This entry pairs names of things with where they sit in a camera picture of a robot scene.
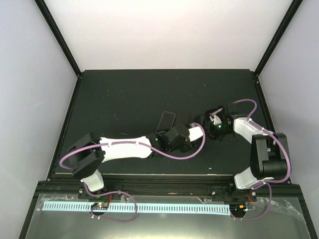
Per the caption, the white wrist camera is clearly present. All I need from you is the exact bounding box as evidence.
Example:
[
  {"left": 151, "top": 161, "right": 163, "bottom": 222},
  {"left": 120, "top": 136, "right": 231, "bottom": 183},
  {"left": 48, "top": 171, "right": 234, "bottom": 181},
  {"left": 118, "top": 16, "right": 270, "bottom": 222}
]
[
  {"left": 188, "top": 123, "right": 204, "bottom": 142},
  {"left": 209, "top": 108, "right": 223, "bottom": 125}
]

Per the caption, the right black frame post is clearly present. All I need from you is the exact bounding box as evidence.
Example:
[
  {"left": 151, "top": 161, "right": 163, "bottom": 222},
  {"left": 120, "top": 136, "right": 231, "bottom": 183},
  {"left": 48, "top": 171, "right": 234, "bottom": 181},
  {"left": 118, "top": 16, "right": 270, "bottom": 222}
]
[{"left": 254, "top": 0, "right": 303, "bottom": 76}]

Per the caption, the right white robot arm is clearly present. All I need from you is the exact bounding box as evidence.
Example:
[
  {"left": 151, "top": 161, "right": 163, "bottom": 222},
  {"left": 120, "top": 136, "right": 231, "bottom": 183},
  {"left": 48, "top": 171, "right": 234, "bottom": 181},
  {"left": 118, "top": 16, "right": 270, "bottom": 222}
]
[{"left": 202, "top": 103, "right": 291, "bottom": 201}]

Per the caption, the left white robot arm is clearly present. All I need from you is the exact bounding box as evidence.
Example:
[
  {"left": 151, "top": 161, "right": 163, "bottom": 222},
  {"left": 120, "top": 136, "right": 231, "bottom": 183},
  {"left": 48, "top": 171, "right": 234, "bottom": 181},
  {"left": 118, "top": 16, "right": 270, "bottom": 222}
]
[{"left": 60, "top": 124, "right": 203, "bottom": 199}]

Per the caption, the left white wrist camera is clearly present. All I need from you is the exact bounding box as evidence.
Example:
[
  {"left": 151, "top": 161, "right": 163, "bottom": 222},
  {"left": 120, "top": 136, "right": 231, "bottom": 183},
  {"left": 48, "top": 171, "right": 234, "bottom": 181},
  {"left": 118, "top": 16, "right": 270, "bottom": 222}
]
[{"left": 188, "top": 123, "right": 204, "bottom": 142}]

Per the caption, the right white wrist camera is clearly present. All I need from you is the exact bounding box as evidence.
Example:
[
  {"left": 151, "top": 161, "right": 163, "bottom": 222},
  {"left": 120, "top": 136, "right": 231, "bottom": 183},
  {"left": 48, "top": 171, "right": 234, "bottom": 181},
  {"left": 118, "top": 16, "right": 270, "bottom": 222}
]
[{"left": 209, "top": 108, "right": 223, "bottom": 125}]

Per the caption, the black frame post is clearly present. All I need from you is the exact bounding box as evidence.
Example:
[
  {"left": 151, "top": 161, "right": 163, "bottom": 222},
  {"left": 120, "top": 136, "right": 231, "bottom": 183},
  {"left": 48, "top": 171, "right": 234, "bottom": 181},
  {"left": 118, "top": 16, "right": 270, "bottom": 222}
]
[
  {"left": 254, "top": 0, "right": 303, "bottom": 76},
  {"left": 34, "top": 0, "right": 82, "bottom": 77}
]

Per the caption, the small green circuit board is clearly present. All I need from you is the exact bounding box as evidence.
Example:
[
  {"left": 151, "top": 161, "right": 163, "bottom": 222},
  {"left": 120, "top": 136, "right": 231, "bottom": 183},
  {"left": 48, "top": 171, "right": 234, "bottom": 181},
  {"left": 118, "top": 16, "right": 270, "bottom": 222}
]
[{"left": 91, "top": 202, "right": 109, "bottom": 210}]

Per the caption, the left black frame post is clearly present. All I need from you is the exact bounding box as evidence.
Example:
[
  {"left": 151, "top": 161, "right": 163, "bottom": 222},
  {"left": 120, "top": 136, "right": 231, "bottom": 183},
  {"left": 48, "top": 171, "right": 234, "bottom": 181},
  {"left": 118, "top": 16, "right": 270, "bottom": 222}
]
[{"left": 34, "top": 0, "right": 82, "bottom": 77}]

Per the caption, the right small circuit board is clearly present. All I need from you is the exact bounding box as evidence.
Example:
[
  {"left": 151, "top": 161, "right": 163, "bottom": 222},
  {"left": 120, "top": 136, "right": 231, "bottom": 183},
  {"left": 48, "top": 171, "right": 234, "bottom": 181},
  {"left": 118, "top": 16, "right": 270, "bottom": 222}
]
[{"left": 235, "top": 204, "right": 256, "bottom": 212}]

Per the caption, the white slotted cable duct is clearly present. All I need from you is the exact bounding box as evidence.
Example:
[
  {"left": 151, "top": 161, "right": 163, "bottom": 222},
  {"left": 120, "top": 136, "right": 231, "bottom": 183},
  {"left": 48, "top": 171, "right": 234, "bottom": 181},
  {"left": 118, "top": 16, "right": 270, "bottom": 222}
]
[{"left": 42, "top": 201, "right": 231, "bottom": 216}]

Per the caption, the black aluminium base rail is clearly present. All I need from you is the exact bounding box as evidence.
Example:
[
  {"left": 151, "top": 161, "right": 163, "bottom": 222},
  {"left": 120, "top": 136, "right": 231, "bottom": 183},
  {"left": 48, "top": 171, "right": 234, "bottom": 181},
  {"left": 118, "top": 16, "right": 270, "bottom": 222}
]
[{"left": 47, "top": 174, "right": 297, "bottom": 200}]

